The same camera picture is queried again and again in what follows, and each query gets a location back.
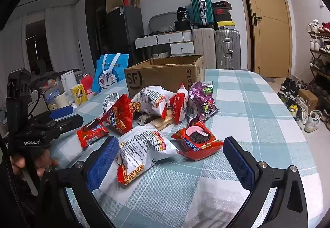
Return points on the dark bag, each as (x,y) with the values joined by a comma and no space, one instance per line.
(51,77)

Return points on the blue cartoon tote bag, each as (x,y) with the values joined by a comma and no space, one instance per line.
(110,78)

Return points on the black round box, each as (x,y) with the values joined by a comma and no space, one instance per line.
(181,26)

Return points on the yellow carton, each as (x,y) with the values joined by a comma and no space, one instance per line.
(78,95)

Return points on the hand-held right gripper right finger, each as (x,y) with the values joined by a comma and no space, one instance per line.
(239,163)

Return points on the teal suitcase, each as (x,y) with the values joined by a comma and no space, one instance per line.
(202,6)

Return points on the checked tablecloth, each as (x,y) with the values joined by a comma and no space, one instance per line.
(245,104)

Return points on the white noodle snack bag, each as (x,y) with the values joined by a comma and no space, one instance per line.
(152,99)
(144,148)

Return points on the dark tall cabinet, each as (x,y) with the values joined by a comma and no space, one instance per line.
(95,24)

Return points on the large purple candy bag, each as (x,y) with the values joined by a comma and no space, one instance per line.
(203,104)

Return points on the person's left hand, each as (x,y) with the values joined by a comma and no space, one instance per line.
(42,162)

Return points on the yellow black shoe box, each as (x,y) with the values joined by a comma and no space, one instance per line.
(225,25)

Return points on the grey oval tub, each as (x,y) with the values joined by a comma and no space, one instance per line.
(162,21)

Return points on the white kettle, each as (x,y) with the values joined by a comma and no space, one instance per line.
(67,83)

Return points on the silver suitcase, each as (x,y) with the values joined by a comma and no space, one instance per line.
(228,48)

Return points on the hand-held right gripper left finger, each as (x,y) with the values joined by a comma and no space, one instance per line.
(103,163)

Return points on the white curtain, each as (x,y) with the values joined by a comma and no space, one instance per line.
(64,37)

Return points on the black refrigerator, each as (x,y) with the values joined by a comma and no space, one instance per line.
(123,34)

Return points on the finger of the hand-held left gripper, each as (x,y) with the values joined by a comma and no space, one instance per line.
(71,122)
(61,112)

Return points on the cardboard box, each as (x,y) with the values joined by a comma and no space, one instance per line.
(154,75)

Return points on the tape roll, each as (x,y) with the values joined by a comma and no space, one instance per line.
(60,101)

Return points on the grey red shoe box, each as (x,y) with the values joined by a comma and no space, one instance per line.
(221,11)

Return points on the pile of shoes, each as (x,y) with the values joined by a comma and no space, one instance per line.
(313,119)

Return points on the black labelled canister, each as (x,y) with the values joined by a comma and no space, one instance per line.
(183,14)

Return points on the shoe rack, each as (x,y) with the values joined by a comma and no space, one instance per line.
(321,60)

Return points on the trash bin with black bag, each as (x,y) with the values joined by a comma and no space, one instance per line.
(294,110)

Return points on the small red cookie packet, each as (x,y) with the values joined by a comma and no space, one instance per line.
(90,135)

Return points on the biscuit stick packets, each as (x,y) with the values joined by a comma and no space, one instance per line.
(161,122)

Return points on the beige suitcase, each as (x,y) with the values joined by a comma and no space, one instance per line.
(203,47)

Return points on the red cookie packet pink picture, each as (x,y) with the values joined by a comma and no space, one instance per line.
(203,148)

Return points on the red white snack packet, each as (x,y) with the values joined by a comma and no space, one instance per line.
(181,104)

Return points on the red corn chip bag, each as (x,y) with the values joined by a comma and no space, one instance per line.
(120,117)

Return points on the small black white packet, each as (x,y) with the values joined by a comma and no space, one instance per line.
(143,119)

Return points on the small brown cardboard carton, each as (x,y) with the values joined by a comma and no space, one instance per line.
(308,99)

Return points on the white drawer cabinet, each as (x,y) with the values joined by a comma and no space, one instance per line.
(175,37)

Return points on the red pouch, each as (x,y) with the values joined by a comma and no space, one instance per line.
(87,83)

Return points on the wooden door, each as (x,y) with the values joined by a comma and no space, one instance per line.
(270,24)

